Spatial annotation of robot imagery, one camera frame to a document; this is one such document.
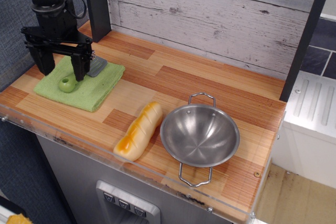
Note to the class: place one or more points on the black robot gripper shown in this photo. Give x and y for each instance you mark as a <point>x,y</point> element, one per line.
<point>57,33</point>

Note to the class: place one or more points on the green handled grey spatula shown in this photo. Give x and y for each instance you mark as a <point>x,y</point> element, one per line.
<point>68,84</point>

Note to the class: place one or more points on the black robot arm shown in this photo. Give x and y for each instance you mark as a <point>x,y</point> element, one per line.
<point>57,33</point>

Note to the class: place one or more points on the green folded cloth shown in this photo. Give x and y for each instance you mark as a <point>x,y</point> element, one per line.
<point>87,94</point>

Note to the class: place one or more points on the toy bread baguette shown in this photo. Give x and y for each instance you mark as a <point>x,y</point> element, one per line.
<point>139,133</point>

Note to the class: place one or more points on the grey dispenser button panel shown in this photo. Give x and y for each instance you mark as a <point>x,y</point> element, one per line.
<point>120,206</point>

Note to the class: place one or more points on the yellow object bottom corner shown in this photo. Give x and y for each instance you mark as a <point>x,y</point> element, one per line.
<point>18,219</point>

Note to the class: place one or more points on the white ridged side unit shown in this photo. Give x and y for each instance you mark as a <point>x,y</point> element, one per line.
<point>305,144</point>

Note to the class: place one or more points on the steel two-handled bowl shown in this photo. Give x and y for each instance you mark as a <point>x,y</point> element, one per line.
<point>199,135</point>

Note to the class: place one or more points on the dark right vertical post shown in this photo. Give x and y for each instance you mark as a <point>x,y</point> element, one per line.
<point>307,34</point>

